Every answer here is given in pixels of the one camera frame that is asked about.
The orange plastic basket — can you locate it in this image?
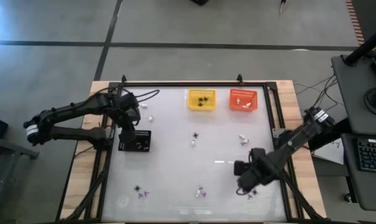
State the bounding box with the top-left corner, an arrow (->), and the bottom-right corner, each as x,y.
229,89 -> 259,112

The grey metal stand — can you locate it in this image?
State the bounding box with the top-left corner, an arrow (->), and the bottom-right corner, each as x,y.
0,135 -> 41,224

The black plastic basket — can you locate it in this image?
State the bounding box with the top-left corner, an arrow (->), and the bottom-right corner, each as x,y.
118,129 -> 152,153

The grey desk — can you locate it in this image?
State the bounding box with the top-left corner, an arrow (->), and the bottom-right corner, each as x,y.
341,133 -> 376,212
331,54 -> 376,137

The black round stand base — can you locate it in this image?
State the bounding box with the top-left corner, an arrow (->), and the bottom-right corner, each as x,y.
364,86 -> 376,118

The white paper sheet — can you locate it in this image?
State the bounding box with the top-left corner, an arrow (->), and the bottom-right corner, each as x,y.
311,139 -> 346,166

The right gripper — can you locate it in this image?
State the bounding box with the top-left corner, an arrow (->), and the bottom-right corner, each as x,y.
236,148 -> 281,194

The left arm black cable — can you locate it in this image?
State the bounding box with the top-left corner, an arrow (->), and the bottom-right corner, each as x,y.
125,89 -> 161,104

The yellow plastic basket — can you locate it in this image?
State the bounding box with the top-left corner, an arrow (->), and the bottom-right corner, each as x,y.
187,89 -> 218,111

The black floor cable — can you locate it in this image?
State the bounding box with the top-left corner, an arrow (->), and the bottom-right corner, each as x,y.
308,74 -> 346,114

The backlit black keyboard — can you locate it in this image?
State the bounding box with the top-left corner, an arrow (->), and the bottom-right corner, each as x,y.
357,139 -> 376,174

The black aluminium table frame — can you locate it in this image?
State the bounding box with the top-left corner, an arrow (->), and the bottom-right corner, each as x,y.
56,81 -> 324,223

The black diagonal bar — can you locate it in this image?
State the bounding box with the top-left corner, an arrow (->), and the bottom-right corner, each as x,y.
321,118 -> 358,152

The dark mat with striped edge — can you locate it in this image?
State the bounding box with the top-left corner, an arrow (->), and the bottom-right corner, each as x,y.
345,0 -> 376,46

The grey floor cable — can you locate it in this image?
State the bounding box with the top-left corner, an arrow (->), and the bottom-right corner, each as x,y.
293,76 -> 344,106

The black monitor pole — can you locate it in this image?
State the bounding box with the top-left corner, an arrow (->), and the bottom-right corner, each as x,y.
342,24 -> 376,67

